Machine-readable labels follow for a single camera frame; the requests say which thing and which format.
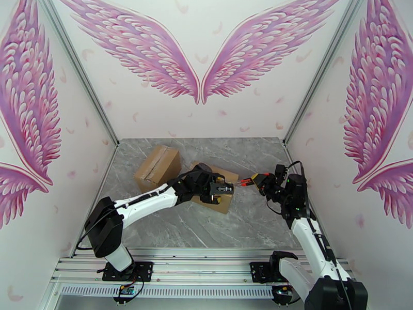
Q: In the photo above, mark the narrow labelled cardboard box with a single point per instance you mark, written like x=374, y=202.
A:
x=226, y=207

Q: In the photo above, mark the wide plain cardboard box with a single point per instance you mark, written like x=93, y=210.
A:
x=155, y=170

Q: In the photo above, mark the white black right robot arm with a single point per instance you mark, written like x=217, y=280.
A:
x=309, y=241

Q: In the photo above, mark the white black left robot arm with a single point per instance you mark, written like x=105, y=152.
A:
x=142, y=205

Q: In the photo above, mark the small green circuit board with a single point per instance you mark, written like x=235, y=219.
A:
x=126, y=290
x=283, y=289

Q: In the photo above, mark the aluminium rail base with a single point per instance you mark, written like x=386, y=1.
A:
x=200, y=266

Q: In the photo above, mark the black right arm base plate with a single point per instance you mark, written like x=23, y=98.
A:
x=258, y=272

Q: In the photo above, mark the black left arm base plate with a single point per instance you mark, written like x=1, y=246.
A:
x=145, y=271

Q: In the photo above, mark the aluminium corner post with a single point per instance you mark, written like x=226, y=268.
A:
x=324, y=68
x=80, y=68

